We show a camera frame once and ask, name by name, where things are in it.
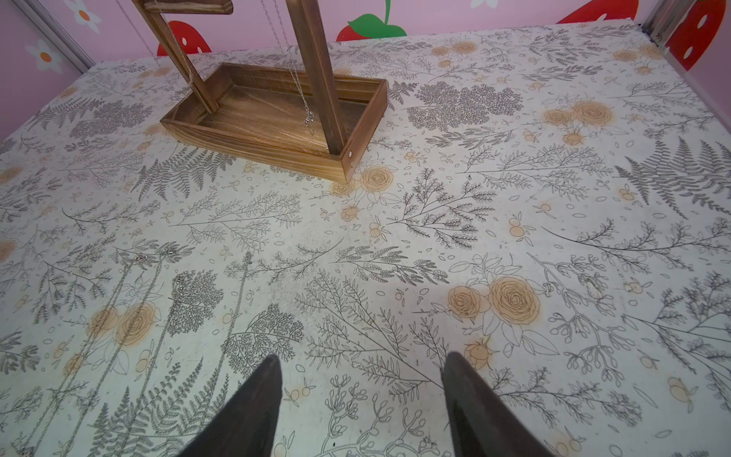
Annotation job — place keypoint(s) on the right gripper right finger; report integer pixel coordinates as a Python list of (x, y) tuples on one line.
[(480, 423)]

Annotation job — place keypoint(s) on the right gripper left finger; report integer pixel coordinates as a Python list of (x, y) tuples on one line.
[(246, 425)]

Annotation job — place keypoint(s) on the wooden jewelry display stand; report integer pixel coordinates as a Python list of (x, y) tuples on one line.
[(313, 122)]

